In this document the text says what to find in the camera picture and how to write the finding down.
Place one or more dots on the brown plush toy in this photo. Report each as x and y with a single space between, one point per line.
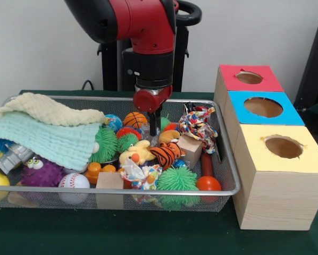
168 136

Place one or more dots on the clear shallow mesh bin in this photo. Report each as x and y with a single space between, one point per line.
223 159

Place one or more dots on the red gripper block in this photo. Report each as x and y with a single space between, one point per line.
151 98

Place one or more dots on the green spiky ball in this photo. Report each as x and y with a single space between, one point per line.
177 179

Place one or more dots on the tiger striped toy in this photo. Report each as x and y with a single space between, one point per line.
166 154

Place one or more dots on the black panel stand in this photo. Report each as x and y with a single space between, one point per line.
316 69

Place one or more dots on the red maraca rattle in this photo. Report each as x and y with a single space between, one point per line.
208 184

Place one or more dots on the dark green tablecloth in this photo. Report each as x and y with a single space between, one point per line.
148 234

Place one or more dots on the cream knitted cloth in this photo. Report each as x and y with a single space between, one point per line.
47 110

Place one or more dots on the small orange basketball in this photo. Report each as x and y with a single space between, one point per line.
135 119

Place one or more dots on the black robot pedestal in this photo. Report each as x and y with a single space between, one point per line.
183 53

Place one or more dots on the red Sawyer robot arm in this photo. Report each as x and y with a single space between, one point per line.
143 32

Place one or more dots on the white baseball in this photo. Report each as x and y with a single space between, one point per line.
74 181

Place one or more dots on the wooden box with three holes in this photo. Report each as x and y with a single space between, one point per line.
276 196

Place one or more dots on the mint knitted cloth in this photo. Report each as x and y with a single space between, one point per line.
47 139

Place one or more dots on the purple monster toy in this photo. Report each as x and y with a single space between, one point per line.
44 172

